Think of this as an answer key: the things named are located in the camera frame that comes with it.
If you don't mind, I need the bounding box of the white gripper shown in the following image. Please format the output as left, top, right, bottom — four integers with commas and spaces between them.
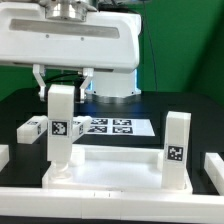
0, 2, 141, 103

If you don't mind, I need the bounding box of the white desk top tray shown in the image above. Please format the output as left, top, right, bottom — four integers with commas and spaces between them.
42, 144, 193, 194

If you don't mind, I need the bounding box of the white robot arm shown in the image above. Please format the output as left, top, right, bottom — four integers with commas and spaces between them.
0, 0, 142, 102

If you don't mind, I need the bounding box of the fiducial marker sheet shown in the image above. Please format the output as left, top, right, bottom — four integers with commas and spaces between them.
88, 118, 155, 136

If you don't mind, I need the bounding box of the white left fence block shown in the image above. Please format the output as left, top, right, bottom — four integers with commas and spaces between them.
0, 145, 9, 172

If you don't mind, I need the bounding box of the black cable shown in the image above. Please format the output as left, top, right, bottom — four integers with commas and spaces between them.
44, 73, 84, 84

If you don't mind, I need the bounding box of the white front fence rail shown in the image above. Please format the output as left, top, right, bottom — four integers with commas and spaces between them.
0, 187, 224, 224

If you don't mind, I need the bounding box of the white fence rail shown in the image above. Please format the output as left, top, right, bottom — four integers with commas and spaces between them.
204, 153, 224, 196
0, 187, 224, 224

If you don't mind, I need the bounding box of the white right fence rail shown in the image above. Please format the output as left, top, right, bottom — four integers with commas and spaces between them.
204, 153, 224, 196

